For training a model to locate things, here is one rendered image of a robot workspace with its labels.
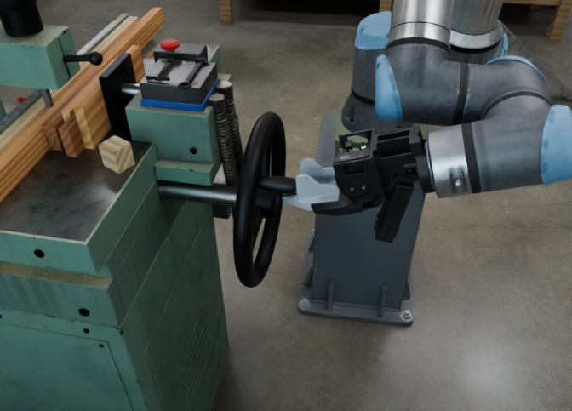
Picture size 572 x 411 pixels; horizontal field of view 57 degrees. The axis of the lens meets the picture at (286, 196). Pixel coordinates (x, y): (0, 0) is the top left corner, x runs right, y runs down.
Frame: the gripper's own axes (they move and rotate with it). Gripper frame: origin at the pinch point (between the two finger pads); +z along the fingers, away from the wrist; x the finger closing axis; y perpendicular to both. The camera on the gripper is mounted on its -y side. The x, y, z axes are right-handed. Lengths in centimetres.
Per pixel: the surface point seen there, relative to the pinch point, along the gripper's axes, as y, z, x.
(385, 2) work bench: -67, 14, -272
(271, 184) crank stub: 3.9, 1.6, 0.8
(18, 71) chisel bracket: 28.0, 33.2, -3.4
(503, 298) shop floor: -103, -26, -65
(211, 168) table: 4.1, 13.7, -6.2
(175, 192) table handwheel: 1.3, 21.6, -5.2
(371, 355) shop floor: -89, 13, -35
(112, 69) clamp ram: 21.7, 25.2, -12.3
